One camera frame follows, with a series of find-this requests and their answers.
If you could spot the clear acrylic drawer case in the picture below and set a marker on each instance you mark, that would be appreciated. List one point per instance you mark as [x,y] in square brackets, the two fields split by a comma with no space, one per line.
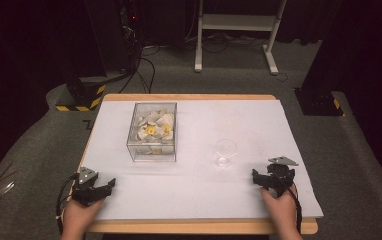
[152,106]

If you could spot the person's left hand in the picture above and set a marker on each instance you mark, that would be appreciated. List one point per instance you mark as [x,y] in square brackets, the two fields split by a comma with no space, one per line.
[79,215]

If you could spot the clear glass cup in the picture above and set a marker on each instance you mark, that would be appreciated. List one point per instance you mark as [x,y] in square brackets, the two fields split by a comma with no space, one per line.
[225,153]

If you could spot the black yellow striped stand base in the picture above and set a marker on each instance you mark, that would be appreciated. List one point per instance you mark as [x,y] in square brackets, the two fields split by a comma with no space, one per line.
[85,96]

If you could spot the black stand base yellow mark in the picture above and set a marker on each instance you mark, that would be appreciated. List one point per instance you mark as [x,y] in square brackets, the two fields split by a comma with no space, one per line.
[317,101]

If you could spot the pile of white yellow packets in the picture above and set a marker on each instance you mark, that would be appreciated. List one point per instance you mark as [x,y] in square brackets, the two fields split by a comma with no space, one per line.
[155,126]

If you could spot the white board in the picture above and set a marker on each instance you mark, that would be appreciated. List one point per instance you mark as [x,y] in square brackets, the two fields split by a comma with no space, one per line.
[199,190]

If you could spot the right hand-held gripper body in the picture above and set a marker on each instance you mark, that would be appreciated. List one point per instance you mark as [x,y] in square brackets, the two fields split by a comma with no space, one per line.
[280,175]

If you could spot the wooden table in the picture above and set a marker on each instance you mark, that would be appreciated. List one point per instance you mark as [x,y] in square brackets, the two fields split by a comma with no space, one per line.
[185,227]

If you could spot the white metal stand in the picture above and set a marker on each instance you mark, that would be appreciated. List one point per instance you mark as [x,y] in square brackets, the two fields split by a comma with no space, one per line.
[237,22]

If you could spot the person's right hand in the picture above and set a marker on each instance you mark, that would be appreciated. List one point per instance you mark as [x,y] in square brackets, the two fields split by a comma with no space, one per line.
[279,210]

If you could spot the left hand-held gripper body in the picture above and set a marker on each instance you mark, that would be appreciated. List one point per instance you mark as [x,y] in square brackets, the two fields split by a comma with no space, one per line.
[86,191]

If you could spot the black equipment with red light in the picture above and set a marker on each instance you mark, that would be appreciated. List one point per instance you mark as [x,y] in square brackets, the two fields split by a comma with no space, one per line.
[130,30]

